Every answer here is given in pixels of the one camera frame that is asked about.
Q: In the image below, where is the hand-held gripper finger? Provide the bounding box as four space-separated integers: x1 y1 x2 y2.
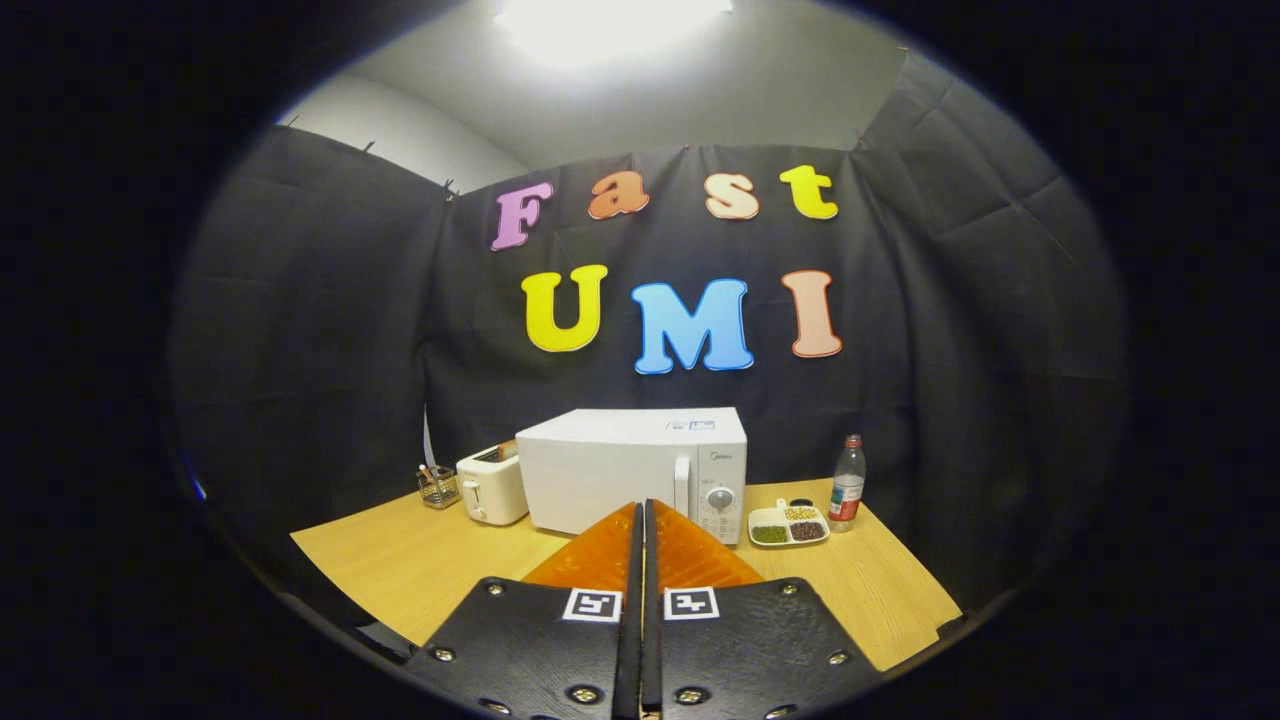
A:
405 500 644 720
643 498 883 720

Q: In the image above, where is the white toaster oven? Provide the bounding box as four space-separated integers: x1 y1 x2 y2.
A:
515 406 749 546

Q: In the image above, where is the white pop-up toaster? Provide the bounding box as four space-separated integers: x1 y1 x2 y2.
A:
456 443 530 527

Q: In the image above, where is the white divided bean dish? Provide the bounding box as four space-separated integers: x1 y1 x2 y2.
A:
748 498 831 548

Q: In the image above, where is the clear plastic water bottle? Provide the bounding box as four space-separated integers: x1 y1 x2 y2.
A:
828 434 867 533

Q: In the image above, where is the black backdrop cloth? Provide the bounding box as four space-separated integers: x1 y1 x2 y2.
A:
165 45 1131 621

